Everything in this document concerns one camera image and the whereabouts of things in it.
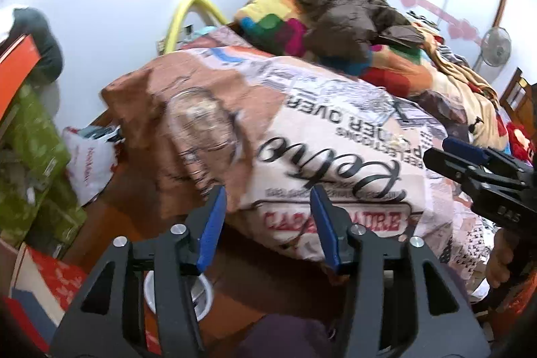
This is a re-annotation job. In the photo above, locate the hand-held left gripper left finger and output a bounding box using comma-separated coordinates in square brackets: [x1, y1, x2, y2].
[49, 185, 228, 358]

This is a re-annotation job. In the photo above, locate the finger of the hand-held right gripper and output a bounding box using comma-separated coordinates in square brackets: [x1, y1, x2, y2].
[423, 148, 529, 199]
[442, 137, 537, 180]

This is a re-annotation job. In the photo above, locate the white plastic bag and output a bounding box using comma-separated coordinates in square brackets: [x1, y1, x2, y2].
[63, 126, 122, 205]

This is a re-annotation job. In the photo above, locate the person's leg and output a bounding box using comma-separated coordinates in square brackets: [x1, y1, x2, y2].
[235, 314, 336, 358]

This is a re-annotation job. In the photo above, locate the person's right hand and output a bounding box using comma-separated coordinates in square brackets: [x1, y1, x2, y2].
[486, 231, 511, 288]

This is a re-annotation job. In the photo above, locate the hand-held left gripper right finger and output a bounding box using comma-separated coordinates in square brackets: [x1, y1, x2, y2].
[309, 185, 491, 358]

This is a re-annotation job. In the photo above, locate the red paper bag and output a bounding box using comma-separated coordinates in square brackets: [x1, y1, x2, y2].
[12, 245, 89, 325]

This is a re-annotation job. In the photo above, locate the red plush toy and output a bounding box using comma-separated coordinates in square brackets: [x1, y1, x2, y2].
[505, 121, 535, 161]

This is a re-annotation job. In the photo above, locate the yellow hose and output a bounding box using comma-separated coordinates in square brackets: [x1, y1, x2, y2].
[165, 0, 229, 57]

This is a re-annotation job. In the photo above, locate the standing fan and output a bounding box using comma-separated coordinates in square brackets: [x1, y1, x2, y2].
[474, 27, 512, 73]

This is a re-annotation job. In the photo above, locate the wooden headboard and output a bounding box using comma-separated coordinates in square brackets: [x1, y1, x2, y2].
[499, 66, 537, 132]

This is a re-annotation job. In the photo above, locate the orange box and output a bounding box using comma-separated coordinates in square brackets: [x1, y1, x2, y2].
[0, 34, 43, 124]

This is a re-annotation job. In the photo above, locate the green leaf-patterned bag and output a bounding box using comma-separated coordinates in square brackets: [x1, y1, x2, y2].
[0, 83, 87, 245]

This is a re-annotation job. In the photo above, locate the dark grey bag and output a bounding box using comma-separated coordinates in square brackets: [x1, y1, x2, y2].
[12, 8, 63, 82]

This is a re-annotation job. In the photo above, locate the teal cloth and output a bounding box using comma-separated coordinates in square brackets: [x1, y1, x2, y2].
[185, 27, 210, 44]

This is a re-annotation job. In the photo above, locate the olive brown jacket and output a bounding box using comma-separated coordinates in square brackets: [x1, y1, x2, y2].
[296, 0, 426, 61]

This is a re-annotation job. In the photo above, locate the colourful checked blanket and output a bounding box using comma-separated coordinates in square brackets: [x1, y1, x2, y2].
[233, 0, 437, 99]

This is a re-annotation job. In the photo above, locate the yellow cartoon blanket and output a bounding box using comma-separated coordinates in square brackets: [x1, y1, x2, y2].
[415, 18, 510, 149]

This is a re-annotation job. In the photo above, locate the brown printed blanket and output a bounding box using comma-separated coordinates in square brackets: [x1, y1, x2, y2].
[101, 24, 496, 296]

